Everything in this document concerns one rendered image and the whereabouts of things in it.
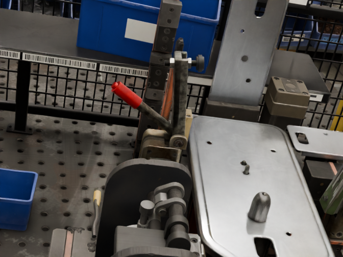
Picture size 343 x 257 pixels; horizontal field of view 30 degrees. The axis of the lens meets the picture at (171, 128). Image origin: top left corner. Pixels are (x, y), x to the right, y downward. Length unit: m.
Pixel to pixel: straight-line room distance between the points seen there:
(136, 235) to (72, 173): 0.88
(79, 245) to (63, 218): 0.63
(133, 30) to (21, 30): 0.27
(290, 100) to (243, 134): 0.15
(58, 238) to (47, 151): 0.84
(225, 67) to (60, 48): 0.37
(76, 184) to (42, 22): 0.40
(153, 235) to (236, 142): 0.56
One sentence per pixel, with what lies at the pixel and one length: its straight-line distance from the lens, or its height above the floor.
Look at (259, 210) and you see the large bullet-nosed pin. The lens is 1.07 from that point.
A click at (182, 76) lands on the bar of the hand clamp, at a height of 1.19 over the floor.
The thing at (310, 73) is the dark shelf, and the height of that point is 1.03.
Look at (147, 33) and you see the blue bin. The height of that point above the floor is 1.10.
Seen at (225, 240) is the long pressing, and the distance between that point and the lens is 1.02.
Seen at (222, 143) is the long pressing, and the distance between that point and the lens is 1.26.
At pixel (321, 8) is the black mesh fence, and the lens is 1.68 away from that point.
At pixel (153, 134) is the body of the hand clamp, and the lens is 1.14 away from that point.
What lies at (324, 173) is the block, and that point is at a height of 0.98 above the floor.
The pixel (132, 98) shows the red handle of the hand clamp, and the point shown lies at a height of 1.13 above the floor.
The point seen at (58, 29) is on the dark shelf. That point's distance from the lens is 1.55.
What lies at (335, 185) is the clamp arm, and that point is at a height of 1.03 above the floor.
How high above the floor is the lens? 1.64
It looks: 30 degrees down
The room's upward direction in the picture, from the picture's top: 12 degrees clockwise
